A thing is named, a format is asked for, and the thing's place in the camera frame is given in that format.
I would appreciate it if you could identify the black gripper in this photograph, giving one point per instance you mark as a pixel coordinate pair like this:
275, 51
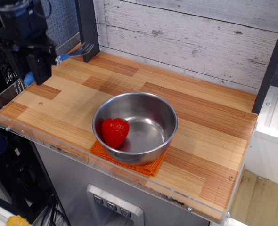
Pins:
24, 32

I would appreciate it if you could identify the blue handled metal fork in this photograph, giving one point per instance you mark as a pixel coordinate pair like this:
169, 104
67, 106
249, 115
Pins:
70, 54

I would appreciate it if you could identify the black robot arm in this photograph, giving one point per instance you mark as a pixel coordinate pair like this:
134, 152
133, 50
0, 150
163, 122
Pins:
14, 4

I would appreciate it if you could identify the black crate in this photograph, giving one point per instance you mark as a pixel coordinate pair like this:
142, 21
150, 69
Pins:
2, 70

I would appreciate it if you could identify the red toy strawberry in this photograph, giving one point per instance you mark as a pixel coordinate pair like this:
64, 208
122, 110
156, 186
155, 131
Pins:
115, 131

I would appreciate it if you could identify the stainless steel bowl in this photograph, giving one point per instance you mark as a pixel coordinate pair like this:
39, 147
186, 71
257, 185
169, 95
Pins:
153, 123

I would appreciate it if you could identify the silver dispenser button panel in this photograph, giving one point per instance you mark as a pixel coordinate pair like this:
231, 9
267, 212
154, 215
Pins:
111, 210

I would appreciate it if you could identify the orange cloth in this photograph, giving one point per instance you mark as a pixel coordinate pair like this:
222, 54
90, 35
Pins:
149, 169

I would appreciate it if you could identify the white ribbed appliance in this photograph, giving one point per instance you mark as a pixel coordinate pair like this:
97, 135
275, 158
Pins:
261, 157

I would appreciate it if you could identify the dark left shelf post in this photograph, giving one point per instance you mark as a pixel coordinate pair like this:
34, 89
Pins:
87, 26

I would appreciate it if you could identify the dark shelf post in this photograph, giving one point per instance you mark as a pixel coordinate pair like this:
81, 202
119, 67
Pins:
87, 26
267, 79

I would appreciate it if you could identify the dark right shelf post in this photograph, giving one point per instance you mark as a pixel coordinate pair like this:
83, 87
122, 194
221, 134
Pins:
267, 79

